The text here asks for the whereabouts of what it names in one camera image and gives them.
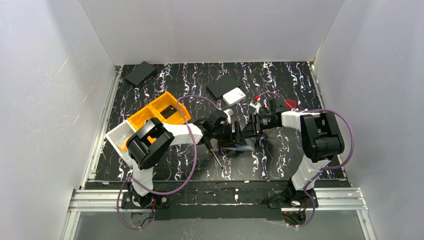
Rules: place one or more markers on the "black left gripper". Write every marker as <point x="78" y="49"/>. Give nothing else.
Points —
<point x="234" y="133"/>

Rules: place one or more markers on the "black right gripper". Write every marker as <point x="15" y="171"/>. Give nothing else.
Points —
<point x="250" y="125"/>

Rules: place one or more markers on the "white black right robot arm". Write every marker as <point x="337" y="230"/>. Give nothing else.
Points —
<point x="321" y="140"/>

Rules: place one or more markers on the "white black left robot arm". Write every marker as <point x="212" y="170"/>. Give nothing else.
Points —
<point x="142" y="149"/>

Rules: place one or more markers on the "red leather card holder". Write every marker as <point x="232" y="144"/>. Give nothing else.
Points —
<point x="290" y="104"/>

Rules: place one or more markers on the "black card in bin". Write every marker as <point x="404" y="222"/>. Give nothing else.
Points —
<point x="168" y="111"/>

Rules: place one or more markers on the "yellow black screwdriver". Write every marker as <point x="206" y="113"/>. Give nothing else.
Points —
<point x="212" y="150"/>

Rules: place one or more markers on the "white rectangular box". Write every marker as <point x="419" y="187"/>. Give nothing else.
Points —
<point x="234" y="96"/>

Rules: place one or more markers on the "black flat box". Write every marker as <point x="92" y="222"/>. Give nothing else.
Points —
<point x="223" y="85"/>

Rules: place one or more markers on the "yellow plastic bin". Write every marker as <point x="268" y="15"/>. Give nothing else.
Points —
<point x="154" y="108"/>

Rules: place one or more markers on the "black flat pad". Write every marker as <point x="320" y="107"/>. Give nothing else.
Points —
<point x="140" y="73"/>

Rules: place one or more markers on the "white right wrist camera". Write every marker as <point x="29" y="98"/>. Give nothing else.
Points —
<point x="256" y="104"/>

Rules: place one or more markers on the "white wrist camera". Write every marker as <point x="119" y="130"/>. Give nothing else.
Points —
<point x="229" y="112"/>
<point x="256" y="104"/>

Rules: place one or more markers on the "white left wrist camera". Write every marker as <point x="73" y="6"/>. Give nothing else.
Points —
<point x="229" y="112"/>

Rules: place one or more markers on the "aluminium front rail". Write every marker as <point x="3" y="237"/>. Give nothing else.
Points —
<point x="340" y="198"/>

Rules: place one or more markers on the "aluminium rail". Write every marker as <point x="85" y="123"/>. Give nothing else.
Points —
<point x="340" y="198"/>
<point x="90" y="171"/>

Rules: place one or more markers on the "aluminium left side rail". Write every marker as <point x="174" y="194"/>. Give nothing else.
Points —
<point x="90" y="171"/>

